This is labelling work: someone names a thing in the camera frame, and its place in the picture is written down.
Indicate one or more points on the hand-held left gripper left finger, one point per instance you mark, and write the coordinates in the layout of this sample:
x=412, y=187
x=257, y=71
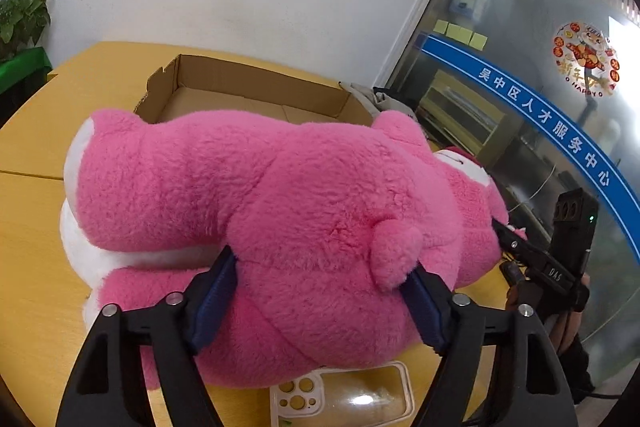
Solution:
x=215, y=299

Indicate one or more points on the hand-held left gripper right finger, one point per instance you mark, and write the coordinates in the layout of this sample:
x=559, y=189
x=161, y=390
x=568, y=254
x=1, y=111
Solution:
x=425, y=313

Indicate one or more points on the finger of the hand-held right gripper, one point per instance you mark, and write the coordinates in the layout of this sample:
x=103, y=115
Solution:
x=512, y=239
x=512, y=272

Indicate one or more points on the clear white phone case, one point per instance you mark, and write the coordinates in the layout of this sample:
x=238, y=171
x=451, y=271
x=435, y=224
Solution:
x=350, y=399

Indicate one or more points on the pink plush bear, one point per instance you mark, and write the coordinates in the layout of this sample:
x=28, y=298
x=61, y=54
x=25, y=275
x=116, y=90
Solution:
x=300, y=207

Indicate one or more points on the brown cardboard box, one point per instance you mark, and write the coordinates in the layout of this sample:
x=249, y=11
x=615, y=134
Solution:
x=225, y=99

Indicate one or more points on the person's right forearm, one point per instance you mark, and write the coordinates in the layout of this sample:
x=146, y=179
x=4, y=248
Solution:
x=570, y=352

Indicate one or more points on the wooden shelf behind glass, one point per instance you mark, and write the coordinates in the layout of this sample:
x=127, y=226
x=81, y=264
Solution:
x=465, y=117

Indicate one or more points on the blue window banner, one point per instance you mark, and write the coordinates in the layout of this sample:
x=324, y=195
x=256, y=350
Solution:
x=520, y=94

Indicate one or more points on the round festive window sticker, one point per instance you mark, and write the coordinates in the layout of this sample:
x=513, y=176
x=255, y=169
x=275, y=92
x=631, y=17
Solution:
x=587, y=59

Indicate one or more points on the grey cloth bag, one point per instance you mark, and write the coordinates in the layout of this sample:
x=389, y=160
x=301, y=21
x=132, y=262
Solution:
x=370, y=97

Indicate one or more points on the yellow sticky note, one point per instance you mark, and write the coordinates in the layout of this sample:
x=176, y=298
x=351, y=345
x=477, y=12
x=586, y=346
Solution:
x=441, y=26
x=478, y=40
x=459, y=31

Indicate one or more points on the green table cloth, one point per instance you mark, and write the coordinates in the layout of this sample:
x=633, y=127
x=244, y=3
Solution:
x=20, y=67

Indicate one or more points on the large green potted plant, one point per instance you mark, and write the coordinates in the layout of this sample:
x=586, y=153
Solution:
x=22, y=14

